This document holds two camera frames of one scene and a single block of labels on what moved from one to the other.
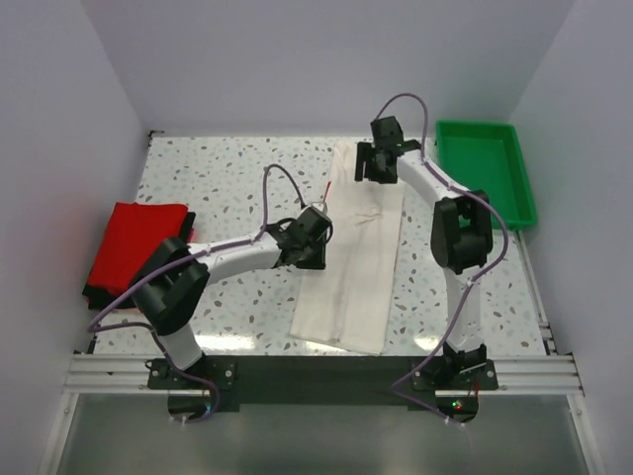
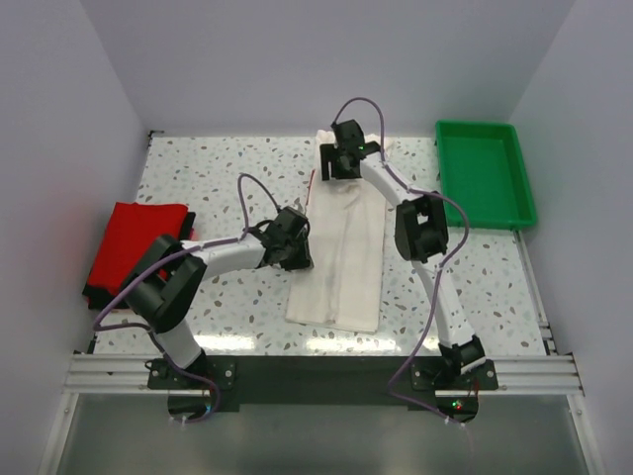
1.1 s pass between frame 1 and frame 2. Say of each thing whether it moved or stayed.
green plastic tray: stayed
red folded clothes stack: stayed
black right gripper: moved
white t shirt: moved
